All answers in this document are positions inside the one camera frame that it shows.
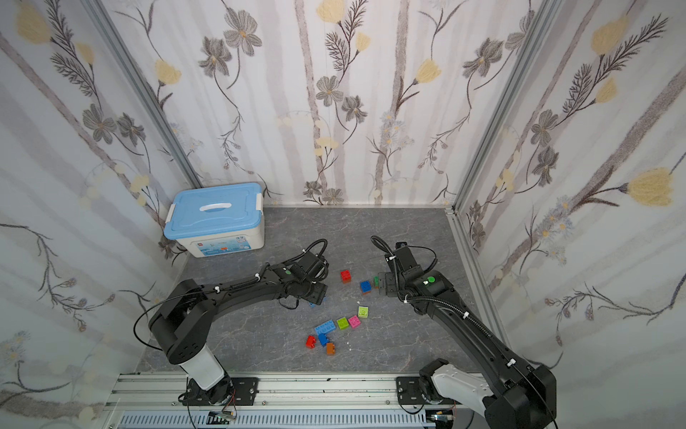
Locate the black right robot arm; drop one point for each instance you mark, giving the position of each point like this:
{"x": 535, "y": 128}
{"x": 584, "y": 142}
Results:
{"x": 509, "y": 391}

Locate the aluminium frame corner post left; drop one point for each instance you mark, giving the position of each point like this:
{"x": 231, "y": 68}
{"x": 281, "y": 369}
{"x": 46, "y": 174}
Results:
{"x": 100, "y": 18}

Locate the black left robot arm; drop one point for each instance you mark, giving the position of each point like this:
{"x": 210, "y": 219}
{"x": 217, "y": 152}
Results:
{"x": 183, "y": 321}

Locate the red lego brick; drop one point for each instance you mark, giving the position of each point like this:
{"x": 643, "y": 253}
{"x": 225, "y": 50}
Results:
{"x": 345, "y": 276}
{"x": 311, "y": 342}

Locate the lime green lego brick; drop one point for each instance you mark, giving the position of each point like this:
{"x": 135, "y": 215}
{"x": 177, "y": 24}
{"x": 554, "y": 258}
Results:
{"x": 342, "y": 323}

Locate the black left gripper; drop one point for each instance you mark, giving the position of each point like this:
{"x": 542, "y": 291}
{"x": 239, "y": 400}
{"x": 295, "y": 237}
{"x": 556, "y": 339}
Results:
{"x": 316, "y": 292}

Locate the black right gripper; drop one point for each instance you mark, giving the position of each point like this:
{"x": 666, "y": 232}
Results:
{"x": 391, "y": 284}

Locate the light blue long brick studs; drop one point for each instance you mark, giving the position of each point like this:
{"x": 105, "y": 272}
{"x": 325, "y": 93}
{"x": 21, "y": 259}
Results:
{"x": 326, "y": 328}

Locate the aluminium frame corner post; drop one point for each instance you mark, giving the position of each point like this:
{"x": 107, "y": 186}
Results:
{"x": 532, "y": 44}
{"x": 100, "y": 18}

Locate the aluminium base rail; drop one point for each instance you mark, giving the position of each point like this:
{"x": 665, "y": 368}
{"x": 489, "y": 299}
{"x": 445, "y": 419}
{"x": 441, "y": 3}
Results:
{"x": 284, "y": 400}

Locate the aluminium frame corner post right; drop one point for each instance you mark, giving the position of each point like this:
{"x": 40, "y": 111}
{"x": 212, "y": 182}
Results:
{"x": 532, "y": 44}

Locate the pink lego brick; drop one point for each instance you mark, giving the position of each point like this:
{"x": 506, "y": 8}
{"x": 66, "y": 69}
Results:
{"x": 354, "y": 322}

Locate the blue lid storage box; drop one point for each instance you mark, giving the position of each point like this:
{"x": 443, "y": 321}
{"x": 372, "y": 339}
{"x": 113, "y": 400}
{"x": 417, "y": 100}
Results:
{"x": 217, "y": 220}

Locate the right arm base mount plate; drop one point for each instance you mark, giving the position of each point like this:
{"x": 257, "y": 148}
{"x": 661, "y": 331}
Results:
{"x": 413, "y": 390}

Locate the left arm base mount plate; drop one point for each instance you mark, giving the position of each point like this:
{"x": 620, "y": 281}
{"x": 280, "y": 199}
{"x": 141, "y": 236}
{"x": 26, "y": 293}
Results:
{"x": 239, "y": 391}

